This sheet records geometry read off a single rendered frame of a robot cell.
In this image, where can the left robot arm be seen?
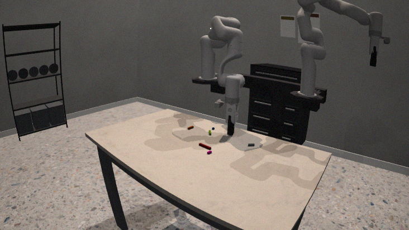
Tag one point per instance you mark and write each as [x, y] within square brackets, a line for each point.
[310, 51]

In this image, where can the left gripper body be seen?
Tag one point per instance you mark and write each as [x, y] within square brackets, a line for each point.
[374, 41]

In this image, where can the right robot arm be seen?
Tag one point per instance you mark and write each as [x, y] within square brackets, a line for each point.
[225, 30]

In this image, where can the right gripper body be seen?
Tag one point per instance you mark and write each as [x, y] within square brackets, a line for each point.
[232, 110]

